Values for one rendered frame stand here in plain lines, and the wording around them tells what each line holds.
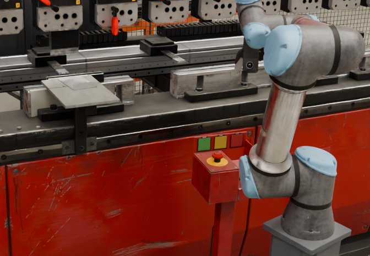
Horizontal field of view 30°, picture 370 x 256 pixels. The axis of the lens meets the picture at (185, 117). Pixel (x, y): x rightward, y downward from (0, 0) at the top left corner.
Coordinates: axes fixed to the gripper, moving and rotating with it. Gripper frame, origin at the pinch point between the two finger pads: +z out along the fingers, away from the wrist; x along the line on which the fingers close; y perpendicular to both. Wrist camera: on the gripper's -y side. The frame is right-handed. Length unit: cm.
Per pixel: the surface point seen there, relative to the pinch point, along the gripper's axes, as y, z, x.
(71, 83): -11, -5, 61
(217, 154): -20.2, 17.7, 12.5
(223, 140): -10.4, 22.9, 12.9
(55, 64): 4, 3, 75
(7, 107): 113, 178, 213
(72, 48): 2, -9, 63
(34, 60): 4, 2, 83
